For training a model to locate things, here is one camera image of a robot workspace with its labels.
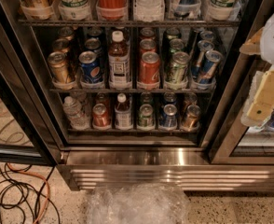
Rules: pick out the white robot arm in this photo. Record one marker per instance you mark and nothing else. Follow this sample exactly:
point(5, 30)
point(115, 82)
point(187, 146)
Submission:
point(267, 42)

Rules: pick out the green can back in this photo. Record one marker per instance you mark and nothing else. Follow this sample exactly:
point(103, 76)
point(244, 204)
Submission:
point(172, 33)

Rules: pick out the blue redbull can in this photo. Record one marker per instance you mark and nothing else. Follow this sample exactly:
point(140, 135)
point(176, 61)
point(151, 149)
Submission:
point(207, 35)
point(202, 47)
point(211, 60)

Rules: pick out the blue pepsi can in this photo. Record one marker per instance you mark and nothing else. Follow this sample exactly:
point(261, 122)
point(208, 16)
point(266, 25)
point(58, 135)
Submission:
point(95, 32)
point(90, 67)
point(93, 44)

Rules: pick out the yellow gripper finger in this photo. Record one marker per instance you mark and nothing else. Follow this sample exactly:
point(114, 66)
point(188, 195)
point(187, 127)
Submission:
point(260, 102)
point(252, 46)

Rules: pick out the blue pepsi can back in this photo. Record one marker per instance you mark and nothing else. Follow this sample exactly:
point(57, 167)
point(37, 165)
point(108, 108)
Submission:
point(95, 32)

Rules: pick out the clear water bottle top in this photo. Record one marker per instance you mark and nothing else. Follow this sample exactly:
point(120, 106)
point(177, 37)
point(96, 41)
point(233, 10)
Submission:
point(148, 10)

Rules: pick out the right fridge glass door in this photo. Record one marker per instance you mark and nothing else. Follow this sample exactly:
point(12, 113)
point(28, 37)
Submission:
point(226, 140)

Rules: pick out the red coca-cola bottle top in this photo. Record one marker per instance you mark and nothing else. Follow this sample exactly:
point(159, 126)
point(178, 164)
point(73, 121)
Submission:
point(112, 9)

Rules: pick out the blue redbull can back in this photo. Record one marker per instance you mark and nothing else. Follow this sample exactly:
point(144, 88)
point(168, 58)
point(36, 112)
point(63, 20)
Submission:
point(207, 35)

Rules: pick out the tea bottle bottom shelf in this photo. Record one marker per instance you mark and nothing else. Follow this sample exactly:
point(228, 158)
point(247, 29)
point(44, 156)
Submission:
point(123, 112)

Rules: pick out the left fridge glass door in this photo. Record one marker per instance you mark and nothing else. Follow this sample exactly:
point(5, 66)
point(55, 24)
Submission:
point(25, 83)

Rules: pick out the red can bottom shelf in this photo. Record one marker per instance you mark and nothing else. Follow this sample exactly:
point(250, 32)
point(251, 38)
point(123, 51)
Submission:
point(100, 115)

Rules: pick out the red coke can front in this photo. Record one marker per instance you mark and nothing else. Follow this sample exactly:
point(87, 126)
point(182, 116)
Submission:
point(149, 68)

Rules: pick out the gold can back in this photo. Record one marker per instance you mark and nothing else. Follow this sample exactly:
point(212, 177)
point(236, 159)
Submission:
point(66, 32)

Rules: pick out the fridge glass door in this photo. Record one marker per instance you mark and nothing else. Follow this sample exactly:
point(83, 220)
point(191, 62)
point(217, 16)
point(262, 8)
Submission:
point(25, 83)
point(226, 140)

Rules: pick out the blue pepsi can front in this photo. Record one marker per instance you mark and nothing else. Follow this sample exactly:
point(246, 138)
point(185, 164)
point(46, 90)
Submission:
point(90, 67)

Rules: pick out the gold can bottom shelf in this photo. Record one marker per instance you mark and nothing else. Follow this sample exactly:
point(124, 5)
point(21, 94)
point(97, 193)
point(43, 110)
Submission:
point(191, 116)

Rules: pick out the blue can bottom shelf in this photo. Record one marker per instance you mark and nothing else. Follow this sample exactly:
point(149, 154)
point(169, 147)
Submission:
point(168, 116)

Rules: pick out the green can bottom shelf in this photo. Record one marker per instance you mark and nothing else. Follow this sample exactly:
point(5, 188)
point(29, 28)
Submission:
point(146, 116)

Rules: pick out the red coke can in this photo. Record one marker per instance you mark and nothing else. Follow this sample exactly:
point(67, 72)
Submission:
point(147, 33)
point(147, 45)
point(149, 68)

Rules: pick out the clear plastic bubble wrap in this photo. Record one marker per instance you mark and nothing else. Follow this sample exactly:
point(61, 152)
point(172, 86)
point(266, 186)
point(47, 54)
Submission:
point(148, 203)

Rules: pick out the green can front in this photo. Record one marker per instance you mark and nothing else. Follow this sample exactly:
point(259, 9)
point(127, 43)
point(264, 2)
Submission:
point(175, 72)

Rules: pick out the steel fridge base grille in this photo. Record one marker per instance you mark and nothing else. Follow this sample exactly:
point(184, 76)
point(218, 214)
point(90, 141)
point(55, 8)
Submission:
point(186, 168)

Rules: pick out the gold can front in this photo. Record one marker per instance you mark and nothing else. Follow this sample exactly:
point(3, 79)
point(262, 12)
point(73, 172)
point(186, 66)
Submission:
point(58, 64)

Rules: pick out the clear water bottle bottom shelf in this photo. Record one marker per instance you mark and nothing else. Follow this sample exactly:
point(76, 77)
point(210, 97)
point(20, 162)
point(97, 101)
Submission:
point(74, 112)

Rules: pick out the red coke can back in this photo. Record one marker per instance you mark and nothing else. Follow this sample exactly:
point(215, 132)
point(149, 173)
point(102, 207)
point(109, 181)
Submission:
point(147, 33)

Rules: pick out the brown tea bottle middle shelf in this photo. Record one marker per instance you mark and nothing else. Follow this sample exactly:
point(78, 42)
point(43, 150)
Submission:
point(119, 61)

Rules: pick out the blue redbull can front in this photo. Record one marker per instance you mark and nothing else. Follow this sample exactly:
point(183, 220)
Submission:
point(211, 60)

